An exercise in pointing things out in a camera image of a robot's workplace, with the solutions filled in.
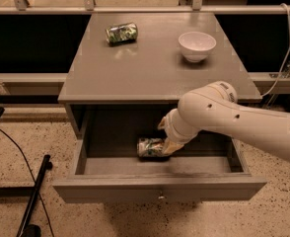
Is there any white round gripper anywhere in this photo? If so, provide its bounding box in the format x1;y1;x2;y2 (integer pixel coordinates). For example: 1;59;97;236
157;109;198;156

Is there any green white 7up can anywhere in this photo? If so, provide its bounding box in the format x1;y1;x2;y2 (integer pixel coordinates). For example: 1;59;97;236
137;137;164;158

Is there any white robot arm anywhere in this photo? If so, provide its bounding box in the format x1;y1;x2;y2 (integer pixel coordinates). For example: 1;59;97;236
158;81;290;162

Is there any grey cabinet counter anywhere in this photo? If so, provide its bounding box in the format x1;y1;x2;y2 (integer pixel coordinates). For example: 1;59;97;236
58;13;261;136

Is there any grey open top drawer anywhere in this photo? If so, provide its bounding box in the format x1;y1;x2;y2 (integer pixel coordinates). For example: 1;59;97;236
53;105;266;202

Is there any dark green soda can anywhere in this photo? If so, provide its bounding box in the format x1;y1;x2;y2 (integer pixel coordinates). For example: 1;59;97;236
106;23;138;44

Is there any white ceramic bowl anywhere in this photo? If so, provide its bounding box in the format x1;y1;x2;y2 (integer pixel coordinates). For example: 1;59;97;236
179;32;217;63

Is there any black tripod stand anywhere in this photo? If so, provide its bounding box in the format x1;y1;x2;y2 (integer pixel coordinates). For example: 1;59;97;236
0;154;54;237

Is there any black cable on floor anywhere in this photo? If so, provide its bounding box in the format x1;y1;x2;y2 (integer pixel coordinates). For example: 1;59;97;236
0;124;55;237

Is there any white cable at right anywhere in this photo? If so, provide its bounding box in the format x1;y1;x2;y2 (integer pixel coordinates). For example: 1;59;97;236
261;2;290;98

